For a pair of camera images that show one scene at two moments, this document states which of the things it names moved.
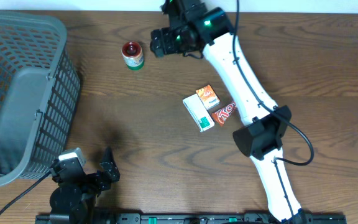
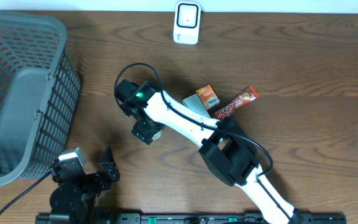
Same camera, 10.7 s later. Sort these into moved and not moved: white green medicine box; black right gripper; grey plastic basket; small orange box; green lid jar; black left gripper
Moved: green lid jar; black right gripper
Not moved: white green medicine box; black left gripper; small orange box; grey plastic basket
